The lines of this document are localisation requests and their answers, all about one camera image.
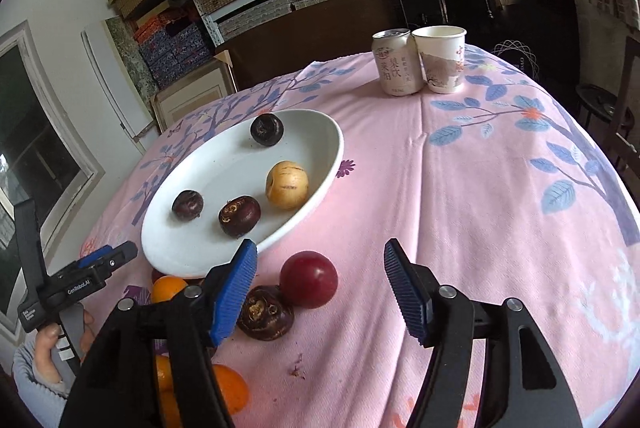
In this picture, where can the wooden chair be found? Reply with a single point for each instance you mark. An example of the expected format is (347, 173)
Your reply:
(622, 123)

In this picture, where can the small dark peel scraps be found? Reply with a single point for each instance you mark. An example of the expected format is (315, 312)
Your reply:
(298, 365)

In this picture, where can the pink printed tablecloth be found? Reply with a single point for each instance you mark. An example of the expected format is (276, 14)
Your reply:
(450, 208)

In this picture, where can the person's left hand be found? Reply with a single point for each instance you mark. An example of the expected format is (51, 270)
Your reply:
(45, 353)

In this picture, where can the black glossy panel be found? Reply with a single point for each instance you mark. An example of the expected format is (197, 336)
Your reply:
(440, 3)

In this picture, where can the stack of blue patterned boxes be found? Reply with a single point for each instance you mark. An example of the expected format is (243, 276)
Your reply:
(172, 55)

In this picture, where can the orange patterned box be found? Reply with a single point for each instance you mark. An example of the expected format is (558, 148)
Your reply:
(155, 27)

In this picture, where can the black round stool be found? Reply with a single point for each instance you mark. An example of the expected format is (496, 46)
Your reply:
(595, 100)

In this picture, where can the stack of pale patterned boxes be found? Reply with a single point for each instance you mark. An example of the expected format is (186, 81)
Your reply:
(255, 18)

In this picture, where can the white paper cup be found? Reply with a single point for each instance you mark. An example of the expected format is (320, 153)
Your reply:
(442, 60)

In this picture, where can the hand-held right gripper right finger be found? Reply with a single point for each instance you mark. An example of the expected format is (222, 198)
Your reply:
(405, 295)

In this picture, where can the red plum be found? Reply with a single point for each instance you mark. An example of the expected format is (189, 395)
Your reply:
(307, 279)

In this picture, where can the wooden framed panel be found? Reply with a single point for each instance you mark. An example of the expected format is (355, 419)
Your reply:
(192, 98)

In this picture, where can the black monitor screen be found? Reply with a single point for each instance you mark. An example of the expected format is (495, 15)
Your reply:
(530, 38)

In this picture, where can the grey marble slab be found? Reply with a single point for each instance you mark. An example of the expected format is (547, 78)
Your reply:
(125, 53)

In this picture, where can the person's left forearm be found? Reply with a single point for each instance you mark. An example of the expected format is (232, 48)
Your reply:
(30, 383)

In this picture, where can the white leaning board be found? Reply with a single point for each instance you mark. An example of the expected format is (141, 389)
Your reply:
(107, 78)

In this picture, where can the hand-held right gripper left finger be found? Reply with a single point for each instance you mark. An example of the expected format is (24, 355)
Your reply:
(235, 293)

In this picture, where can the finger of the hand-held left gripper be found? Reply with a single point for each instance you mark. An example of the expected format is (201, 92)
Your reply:
(97, 254)
(122, 253)

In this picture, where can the white framed window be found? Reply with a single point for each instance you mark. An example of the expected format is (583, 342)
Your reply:
(35, 133)

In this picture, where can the yellow round fruit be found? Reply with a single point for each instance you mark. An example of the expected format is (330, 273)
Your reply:
(286, 184)

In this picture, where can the brown wooden board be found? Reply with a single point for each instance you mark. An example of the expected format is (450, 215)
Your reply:
(310, 33)

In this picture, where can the white oval plate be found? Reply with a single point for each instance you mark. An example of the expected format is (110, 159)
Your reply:
(215, 168)

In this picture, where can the pale drink can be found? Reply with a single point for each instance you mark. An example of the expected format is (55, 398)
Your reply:
(397, 63)

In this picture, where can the dark purple water chestnut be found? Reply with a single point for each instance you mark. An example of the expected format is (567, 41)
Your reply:
(267, 129)
(265, 313)
(187, 204)
(239, 216)

